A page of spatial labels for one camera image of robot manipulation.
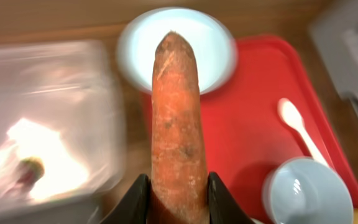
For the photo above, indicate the orange carrot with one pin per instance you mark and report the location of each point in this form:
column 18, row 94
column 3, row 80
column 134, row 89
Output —
column 179, row 176

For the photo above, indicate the red serving tray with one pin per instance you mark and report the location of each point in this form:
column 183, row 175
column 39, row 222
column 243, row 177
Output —
column 244, row 138

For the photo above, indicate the clear plastic bin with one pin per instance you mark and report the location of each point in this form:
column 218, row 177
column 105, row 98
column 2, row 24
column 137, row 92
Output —
column 67, row 87

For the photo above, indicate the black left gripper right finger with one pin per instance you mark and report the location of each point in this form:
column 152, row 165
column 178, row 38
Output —
column 223, row 209

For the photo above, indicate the red snack wrapper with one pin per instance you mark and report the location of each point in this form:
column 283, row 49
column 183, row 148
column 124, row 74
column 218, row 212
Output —
column 18, row 175

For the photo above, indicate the grey dishwasher rack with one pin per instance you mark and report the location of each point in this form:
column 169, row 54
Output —
column 335, row 34

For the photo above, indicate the white plastic spoon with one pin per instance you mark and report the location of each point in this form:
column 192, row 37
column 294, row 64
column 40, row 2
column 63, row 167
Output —
column 290, row 115

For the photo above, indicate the light blue plate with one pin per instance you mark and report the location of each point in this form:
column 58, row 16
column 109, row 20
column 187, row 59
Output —
column 212, row 43

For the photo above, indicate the black plastic tray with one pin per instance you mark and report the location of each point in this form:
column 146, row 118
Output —
column 86, row 211

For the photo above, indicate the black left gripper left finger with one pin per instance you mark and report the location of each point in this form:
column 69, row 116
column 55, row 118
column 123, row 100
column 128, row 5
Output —
column 133, row 207

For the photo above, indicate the white tissue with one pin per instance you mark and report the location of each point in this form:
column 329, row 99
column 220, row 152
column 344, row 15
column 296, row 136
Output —
column 62, row 173

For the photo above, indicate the light blue bowl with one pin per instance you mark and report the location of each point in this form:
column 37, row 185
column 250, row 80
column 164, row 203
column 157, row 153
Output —
column 304, row 191

